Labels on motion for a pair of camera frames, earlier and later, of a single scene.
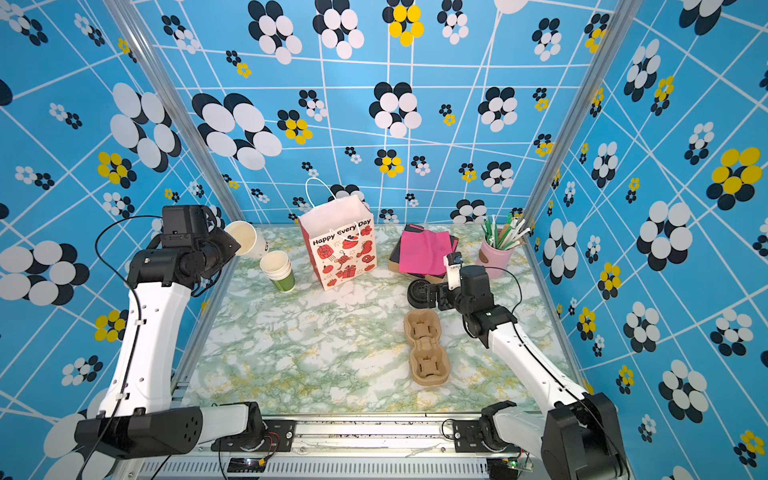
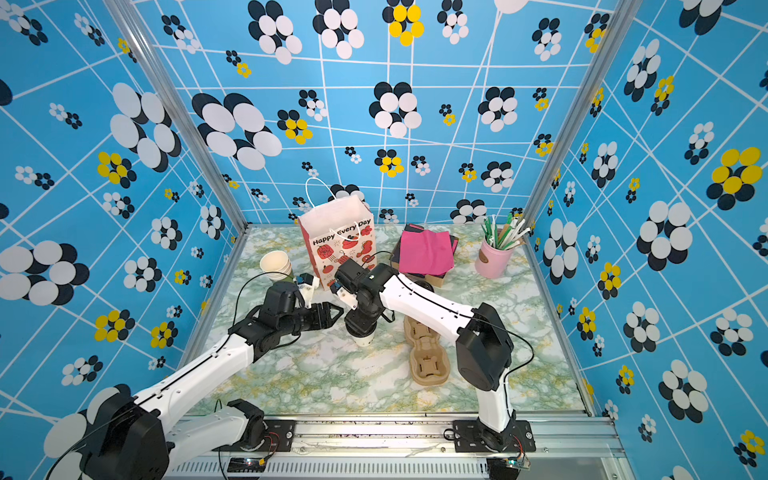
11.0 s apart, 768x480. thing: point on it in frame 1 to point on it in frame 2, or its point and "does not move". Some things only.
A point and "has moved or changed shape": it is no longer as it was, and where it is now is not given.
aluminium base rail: [346, 449] does not move
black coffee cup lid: [418, 293] has moved or changed shape
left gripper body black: [219, 249] to [300, 321]
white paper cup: [252, 243] to [363, 341]
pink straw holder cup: [494, 260] does not move
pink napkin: [423, 252] does not move
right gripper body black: [448, 297] to [362, 318]
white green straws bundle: [507, 236] does not move
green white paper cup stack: [277, 267] does not move
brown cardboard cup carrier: [430, 359] does not move
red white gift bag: [340, 235] does not move
